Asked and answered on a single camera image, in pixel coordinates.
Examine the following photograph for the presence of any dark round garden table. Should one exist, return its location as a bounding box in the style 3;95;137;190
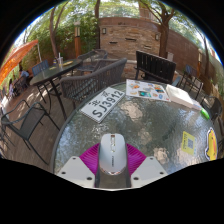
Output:
29;59;84;121

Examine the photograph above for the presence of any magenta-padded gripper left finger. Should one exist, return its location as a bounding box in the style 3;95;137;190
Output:
56;143;114;190

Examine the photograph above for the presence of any small flat white box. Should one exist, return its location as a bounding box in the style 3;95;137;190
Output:
191;99;203;112

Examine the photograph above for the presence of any white licence plate sign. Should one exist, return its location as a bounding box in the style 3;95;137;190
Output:
79;86;126;124

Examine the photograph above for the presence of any dark slatted garden chair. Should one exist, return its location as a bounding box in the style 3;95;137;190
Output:
182;64;204;98

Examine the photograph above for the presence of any clear cup with straw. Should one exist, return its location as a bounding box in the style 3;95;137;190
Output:
56;52;64;66

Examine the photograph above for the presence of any yellow duck-shaped mouse pad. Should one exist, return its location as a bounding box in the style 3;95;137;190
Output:
204;127;219;162

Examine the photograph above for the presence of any white computer mouse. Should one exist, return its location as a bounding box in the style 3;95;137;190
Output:
98;133;128;177

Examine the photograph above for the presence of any blue slatted chair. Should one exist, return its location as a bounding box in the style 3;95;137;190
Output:
31;59;50;77

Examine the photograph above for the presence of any colourful printed picture sheet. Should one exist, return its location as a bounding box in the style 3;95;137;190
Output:
125;78;172;103

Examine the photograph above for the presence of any green plastic packet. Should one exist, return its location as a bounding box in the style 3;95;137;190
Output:
199;108;211;121

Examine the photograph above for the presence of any wooden lamp post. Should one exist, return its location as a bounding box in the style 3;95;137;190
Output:
73;20;82;59
200;48;208;79

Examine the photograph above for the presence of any tree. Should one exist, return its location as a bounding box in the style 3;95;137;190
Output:
138;0;178;59
94;0;102;49
201;31;212;68
48;4;69;59

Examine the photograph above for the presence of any dark wicker armchair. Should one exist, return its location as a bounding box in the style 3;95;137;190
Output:
76;49;109;74
59;58;128;109

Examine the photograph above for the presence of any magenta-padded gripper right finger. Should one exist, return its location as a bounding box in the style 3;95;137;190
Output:
112;143;169;190

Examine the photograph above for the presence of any orange parasol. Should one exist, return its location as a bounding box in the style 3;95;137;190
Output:
0;39;39;86

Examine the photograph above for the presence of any person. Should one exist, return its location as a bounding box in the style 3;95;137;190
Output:
19;68;30;79

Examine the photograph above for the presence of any dark metal mesh chair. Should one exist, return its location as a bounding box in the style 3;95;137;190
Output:
199;95;224;134
0;99;61;166

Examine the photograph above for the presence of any black slatted wooden chair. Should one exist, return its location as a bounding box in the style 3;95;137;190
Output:
134;50;183;86

